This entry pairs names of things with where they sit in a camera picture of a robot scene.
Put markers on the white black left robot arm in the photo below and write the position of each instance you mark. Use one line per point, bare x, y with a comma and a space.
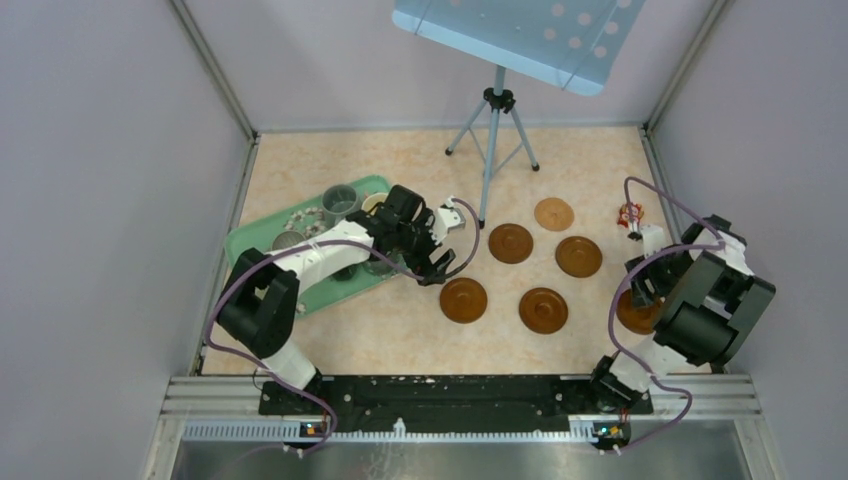
258, 305

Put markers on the light tan wooden coaster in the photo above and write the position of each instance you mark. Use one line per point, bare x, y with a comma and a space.
554, 214

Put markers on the dark grey cup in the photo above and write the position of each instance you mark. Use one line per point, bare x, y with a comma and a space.
378, 268

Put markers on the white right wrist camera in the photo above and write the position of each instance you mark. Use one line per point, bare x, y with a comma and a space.
651, 237

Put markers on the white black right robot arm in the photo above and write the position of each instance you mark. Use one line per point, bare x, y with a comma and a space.
701, 301

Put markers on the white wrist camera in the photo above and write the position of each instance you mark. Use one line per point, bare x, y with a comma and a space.
447, 218
651, 237

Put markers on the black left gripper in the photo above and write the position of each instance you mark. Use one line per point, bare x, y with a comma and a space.
422, 263

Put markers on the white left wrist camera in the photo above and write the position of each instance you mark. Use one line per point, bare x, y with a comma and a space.
447, 218

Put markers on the dark brown wooden coaster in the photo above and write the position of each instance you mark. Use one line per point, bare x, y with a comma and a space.
463, 300

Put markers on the blue music stand with tripod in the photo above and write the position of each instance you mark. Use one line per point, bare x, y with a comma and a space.
571, 45

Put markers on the grey cup on tray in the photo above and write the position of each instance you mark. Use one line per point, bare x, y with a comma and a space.
338, 201

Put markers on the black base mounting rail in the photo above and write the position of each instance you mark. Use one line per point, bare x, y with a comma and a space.
446, 403

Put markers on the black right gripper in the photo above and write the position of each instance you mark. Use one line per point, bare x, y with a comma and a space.
641, 292

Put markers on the metallic grey cup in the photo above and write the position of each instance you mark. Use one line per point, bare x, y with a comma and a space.
287, 239

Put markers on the green floral serving tray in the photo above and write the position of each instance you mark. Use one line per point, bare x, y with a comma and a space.
307, 218

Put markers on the cream cup with yellow inside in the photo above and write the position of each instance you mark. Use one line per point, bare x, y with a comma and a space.
371, 202

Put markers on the small red toy packet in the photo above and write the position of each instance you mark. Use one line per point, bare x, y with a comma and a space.
630, 215

